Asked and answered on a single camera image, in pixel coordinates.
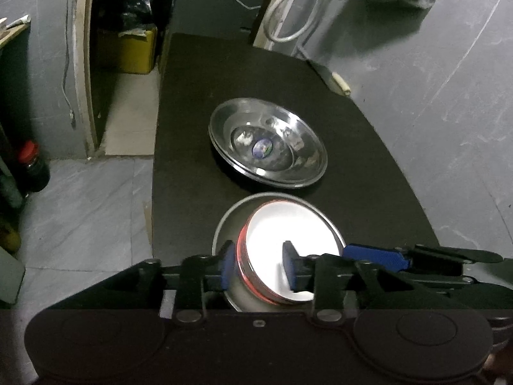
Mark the dark cabinet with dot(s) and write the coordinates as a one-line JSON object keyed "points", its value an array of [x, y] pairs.
{"points": [[208, 4]]}

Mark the steel plate with sticker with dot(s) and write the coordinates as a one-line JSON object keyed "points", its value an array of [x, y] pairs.
{"points": [[276, 144]]}

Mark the red rimmed white bowl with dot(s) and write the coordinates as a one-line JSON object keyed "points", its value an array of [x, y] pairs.
{"points": [[268, 244]]}

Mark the black plastic bag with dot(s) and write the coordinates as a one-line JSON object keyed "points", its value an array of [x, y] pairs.
{"points": [[126, 6]]}

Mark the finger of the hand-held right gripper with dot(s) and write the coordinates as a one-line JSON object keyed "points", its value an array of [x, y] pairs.
{"points": [[372, 256]]}

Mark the black table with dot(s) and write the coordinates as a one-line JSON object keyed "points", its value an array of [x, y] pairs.
{"points": [[188, 128]]}

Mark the dark jar with red lid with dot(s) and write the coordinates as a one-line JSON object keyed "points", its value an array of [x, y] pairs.
{"points": [[34, 166]]}

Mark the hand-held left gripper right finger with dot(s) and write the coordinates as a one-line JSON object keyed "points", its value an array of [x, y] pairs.
{"points": [[290, 266]]}

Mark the pale wooden counter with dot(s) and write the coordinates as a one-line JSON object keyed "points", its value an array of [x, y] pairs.
{"points": [[12, 34]]}

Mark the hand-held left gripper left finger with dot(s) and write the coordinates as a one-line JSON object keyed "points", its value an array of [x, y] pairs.
{"points": [[226, 266]]}

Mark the yellow box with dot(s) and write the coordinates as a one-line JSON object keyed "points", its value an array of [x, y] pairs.
{"points": [[128, 52]]}

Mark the door frame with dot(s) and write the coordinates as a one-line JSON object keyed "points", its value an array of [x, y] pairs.
{"points": [[86, 88]]}

